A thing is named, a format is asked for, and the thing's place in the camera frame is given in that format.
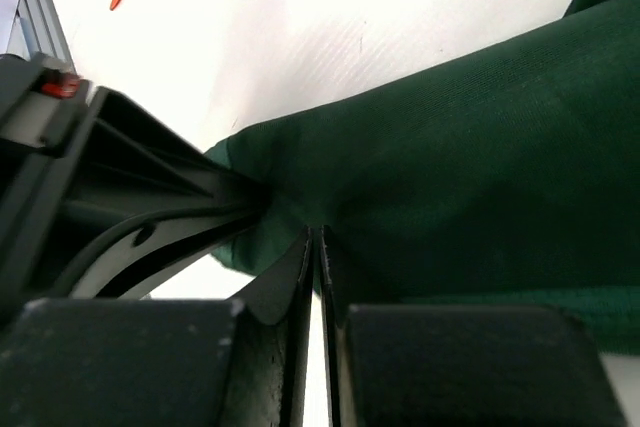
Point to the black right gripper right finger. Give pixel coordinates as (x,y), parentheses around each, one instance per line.
(394,364)

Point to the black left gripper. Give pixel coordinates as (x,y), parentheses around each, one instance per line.
(67,159)

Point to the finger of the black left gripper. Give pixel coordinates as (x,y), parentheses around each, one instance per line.
(132,259)

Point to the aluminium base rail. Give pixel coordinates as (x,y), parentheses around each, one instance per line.
(29,27)

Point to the green cloth napkin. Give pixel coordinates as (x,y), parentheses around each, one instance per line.
(508,175)

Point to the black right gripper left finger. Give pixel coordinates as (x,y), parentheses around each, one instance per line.
(234,362)

